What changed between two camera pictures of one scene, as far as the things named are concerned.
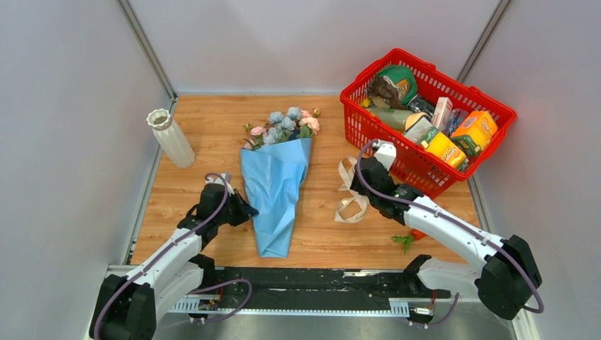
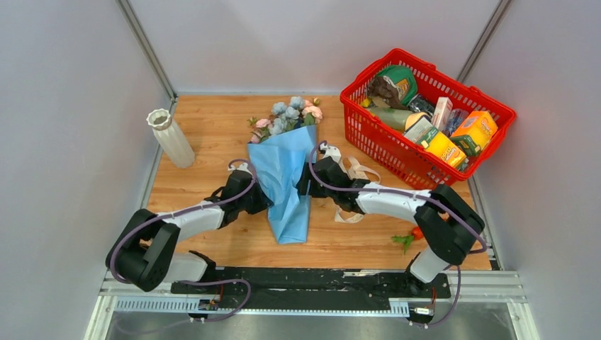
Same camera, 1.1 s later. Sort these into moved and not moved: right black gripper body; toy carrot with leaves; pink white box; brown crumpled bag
Moved: right black gripper body
Not moved: pink white box; brown crumpled bag; toy carrot with leaves
